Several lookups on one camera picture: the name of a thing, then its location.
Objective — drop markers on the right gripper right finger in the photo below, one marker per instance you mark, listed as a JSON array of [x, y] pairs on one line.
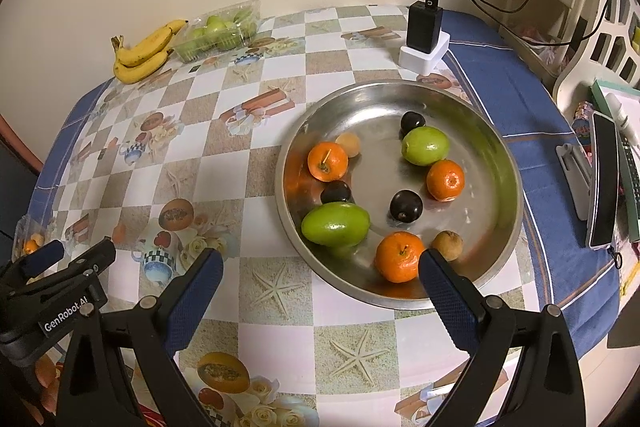
[[546, 388]]

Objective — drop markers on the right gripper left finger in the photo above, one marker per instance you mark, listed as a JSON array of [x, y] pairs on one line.
[[94, 388]]

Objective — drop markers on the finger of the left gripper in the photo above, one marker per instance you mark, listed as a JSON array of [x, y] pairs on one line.
[[32, 265]]

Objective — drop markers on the brown kiwi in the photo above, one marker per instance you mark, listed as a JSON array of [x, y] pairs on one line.
[[449, 244], [350, 143]]

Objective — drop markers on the green mango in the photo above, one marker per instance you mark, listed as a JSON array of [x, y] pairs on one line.
[[336, 225], [424, 145]]

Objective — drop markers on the dark plum with stem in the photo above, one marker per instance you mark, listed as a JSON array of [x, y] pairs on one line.
[[336, 191]]

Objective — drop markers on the small orange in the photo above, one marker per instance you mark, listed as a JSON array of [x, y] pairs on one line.
[[327, 162]]

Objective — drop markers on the orange beside plum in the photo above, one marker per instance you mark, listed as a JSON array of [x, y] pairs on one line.
[[397, 257]]

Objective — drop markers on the black smartphone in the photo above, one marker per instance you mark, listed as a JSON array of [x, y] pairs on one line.
[[603, 192]]

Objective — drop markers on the checkered picture tablecloth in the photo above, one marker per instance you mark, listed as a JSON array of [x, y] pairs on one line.
[[210, 133]]

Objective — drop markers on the yellow banana bunch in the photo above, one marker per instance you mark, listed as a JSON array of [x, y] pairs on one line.
[[132, 65]]

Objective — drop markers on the silver metal tray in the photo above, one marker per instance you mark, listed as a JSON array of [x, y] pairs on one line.
[[487, 215]]

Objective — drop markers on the dark plum beside orange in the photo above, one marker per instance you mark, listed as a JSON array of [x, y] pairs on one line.
[[410, 121]]

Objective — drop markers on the clear box of green fruit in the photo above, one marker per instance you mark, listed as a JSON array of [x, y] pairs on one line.
[[217, 31]]

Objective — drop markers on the white plastic chair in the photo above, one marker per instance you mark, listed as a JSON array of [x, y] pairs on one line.
[[609, 54]]

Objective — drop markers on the black power adapter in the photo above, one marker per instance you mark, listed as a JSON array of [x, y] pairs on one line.
[[424, 23]]

